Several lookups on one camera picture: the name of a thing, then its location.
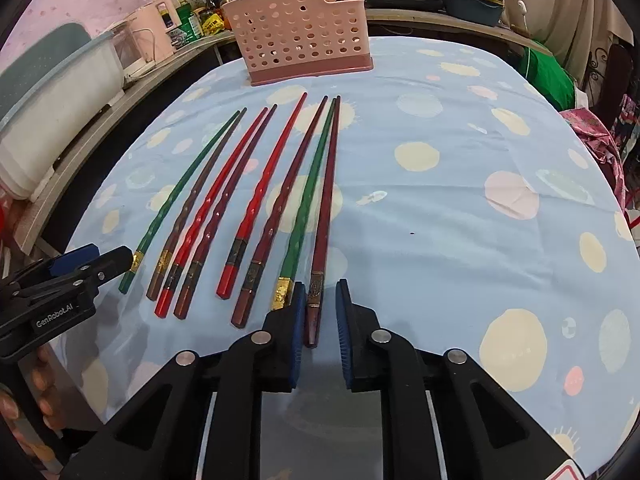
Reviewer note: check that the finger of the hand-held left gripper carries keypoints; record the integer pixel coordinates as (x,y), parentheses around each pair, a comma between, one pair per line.
(75,257)
(112,262)

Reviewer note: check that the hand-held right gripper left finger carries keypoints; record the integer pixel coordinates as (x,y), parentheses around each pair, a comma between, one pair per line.
(298,320)

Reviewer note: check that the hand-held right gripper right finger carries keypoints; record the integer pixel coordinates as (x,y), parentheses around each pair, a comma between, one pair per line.
(342,325)

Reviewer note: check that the brown chopstick dark band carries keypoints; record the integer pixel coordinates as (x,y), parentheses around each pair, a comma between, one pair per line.
(312,320)

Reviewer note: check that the green chopstick gold band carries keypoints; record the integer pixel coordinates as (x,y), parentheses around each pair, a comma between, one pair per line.
(282,290)
(135,260)

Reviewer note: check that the brown chopstick gold band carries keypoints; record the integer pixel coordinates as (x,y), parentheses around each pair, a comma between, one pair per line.
(162,262)

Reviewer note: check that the red chopstick dark band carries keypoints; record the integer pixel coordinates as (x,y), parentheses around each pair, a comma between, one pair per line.
(226,280)
(163,304)

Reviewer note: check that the pink perforated utensil holder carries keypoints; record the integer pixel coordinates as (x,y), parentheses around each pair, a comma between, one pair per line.
(295,35)

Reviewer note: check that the person's left hand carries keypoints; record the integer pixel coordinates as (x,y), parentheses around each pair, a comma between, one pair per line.
(47,395)

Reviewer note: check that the wooden side counter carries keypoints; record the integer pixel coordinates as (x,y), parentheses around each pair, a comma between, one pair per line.
(125,105)

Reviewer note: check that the white bin with grey lid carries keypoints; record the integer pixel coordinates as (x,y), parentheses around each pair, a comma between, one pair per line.
(55,90)

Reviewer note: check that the white clear jug appliance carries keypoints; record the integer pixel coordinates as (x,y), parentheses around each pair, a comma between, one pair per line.
(142,47)

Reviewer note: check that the green tin can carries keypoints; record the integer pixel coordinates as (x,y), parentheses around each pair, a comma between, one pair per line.
(190,25)

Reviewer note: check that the pink kitchen appliance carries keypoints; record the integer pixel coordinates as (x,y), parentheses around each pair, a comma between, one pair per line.
(162,15)

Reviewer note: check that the yellow snack packet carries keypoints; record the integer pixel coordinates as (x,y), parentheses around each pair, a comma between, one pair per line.
(212,24)

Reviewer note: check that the yellow oil bottle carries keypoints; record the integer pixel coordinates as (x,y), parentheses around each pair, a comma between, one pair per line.
(226,2)

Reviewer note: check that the pink floral cloth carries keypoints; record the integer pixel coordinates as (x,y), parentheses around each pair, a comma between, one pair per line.
(595,150)

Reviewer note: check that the wooden back counter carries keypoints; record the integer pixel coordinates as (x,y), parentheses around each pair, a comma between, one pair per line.
(450,25)

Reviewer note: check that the green plastic bag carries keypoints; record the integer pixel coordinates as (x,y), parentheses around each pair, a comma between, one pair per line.
(545,77)

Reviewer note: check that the black induction cooker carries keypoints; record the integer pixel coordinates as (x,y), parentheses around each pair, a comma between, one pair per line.
(405,2)

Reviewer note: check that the stack of blue bowls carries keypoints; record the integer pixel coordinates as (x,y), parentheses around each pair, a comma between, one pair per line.
(472,7)

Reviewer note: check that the dark wooden chair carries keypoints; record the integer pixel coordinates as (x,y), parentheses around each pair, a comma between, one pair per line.
(617,75)

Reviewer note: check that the beige curtain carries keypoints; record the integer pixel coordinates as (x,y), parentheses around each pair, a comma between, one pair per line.
(560,0)

